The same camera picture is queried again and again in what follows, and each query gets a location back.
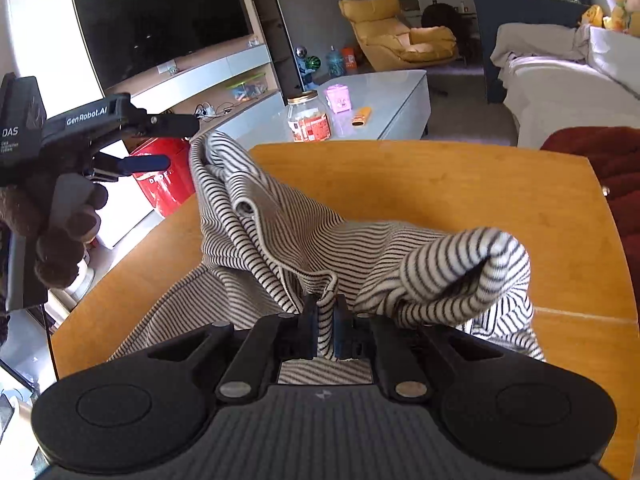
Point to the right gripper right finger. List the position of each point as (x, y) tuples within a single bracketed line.
[(394, 368)]

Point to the yellow armchair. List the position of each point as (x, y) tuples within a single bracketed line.
[(389, 44)]

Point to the black television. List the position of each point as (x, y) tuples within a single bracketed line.
[(127, 37)]

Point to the white coffee table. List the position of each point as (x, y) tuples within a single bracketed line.
[(400, 102)]

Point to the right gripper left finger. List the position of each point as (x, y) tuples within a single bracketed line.
[(274, 339)]

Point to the left gloved hand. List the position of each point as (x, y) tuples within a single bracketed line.
[(60, 248)]

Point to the pink small container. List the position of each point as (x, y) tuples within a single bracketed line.
[(338, 98)]

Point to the glass jar with gold lid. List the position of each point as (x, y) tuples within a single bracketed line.
[(308, 118)]

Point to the black white striped garment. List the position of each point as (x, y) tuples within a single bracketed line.
[(267, 247)]

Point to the small plush toys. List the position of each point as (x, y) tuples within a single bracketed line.
[(624, 17)]

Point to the dark red fleece garment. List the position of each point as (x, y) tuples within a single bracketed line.
[(614, 155)]

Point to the red goblet-shaped appliance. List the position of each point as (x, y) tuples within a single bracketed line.
[(166, 190)]

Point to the orange snack packet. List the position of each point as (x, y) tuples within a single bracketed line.
[(361, 117)]

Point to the grey blanket on sofa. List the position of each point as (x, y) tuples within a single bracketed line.
[(555, 41)]

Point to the white wall shelf unit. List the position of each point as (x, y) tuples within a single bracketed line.
[(225, 78)]

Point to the grey sofa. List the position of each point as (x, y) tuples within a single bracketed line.
[(545, 95)]

